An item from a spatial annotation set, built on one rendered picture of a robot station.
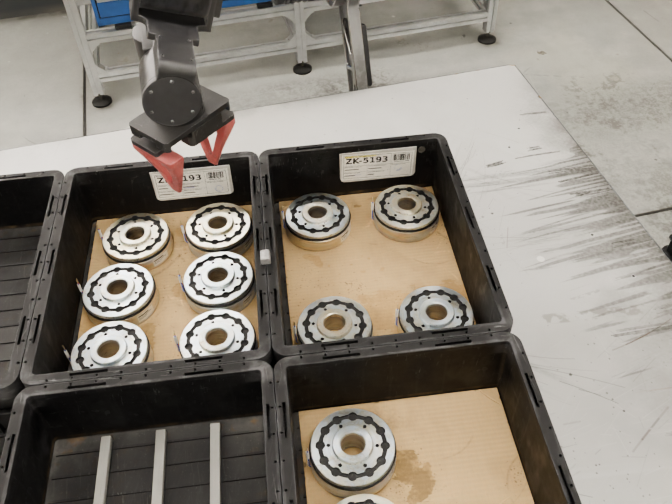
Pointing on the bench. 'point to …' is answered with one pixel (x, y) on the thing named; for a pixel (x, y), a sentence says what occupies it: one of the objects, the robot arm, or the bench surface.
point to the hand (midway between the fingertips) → (194, 171)
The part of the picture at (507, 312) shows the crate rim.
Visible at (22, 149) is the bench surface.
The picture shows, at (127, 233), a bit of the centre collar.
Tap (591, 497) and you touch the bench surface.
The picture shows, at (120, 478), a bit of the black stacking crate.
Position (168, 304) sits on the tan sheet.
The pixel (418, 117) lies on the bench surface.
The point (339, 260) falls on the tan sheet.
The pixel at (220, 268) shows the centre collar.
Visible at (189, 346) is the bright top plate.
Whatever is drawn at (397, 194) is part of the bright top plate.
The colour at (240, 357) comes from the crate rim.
